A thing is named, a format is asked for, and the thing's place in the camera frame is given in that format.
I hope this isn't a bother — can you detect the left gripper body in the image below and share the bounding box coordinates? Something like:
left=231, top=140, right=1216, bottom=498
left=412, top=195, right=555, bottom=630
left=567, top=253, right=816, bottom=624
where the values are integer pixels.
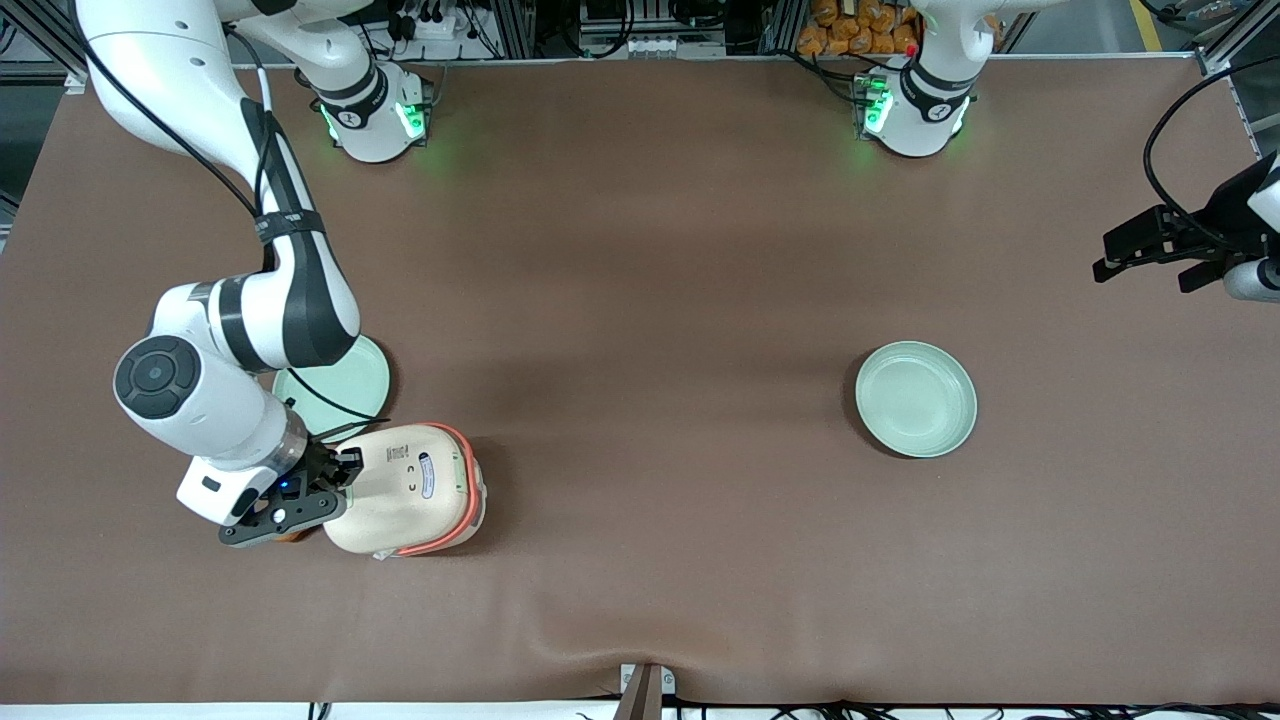
left=1196, top=152, right=1279, bottom=261

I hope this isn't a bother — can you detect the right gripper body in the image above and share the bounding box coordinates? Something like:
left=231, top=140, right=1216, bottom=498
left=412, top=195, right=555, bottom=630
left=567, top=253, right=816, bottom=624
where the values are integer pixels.
left=178, top=445, right=336, bottom=527

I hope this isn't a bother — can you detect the cream rice cooker orange trim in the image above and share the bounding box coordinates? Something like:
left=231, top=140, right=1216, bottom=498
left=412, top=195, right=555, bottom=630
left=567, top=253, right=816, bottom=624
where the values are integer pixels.
left=322, top=422, right=488, bottom=559

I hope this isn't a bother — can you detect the pale green plate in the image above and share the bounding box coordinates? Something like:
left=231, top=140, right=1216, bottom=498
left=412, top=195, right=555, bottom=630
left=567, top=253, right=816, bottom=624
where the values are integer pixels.
left=272, top=335, right=391, bottom=443
left=855, top=341, right=978, bottom=459

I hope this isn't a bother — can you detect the brown table mat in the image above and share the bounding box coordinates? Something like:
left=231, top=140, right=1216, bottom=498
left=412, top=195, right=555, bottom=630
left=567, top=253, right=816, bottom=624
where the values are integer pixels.
left=0, top=55, right=1280, bottom=706

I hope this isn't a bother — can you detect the bag of orange bread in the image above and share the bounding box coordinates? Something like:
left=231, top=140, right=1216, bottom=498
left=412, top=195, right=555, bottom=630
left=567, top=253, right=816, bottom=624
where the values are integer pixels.
left=797, top=0, right=921, bottom=57

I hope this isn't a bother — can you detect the white power strip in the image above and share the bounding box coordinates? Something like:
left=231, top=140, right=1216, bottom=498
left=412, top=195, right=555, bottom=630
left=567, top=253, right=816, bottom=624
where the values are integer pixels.
left=398, top=0, right=483, bottom=43

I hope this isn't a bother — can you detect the white terminal block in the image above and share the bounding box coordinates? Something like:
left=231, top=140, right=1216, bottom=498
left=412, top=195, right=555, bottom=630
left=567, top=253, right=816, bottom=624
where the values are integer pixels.
left=622, top=34, right=728, bottom=59

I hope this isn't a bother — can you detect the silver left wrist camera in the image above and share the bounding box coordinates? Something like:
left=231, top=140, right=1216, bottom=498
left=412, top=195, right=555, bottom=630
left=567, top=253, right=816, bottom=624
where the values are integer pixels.
left=1223, top=258, right=1280, bottom=304

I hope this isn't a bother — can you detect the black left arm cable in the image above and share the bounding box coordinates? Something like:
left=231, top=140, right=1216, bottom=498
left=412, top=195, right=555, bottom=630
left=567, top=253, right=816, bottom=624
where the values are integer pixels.
left=1143, top=55, right=1280, bottom=251

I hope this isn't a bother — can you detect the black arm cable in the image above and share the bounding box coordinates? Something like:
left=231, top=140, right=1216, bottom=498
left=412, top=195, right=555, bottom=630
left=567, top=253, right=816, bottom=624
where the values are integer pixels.
left=78, top=20, right=391, bottom=441
left=1143, top=55, right=1280, bottom=251

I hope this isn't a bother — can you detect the aluminium frame post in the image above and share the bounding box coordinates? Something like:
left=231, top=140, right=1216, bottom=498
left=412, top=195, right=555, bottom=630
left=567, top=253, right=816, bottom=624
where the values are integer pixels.
left=1195, top=0, right=1280, bottom=77
left=10, top=0, right=91, bottom=86

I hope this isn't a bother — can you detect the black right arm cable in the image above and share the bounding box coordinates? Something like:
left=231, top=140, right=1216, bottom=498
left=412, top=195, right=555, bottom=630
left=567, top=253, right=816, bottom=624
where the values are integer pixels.
left=78, top=20, right=391, bottom=441

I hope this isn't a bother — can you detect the grey metal mount bracket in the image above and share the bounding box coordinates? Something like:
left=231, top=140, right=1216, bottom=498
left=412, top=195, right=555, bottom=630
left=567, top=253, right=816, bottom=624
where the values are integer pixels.
left=612, top=662, right=676, bottom=720

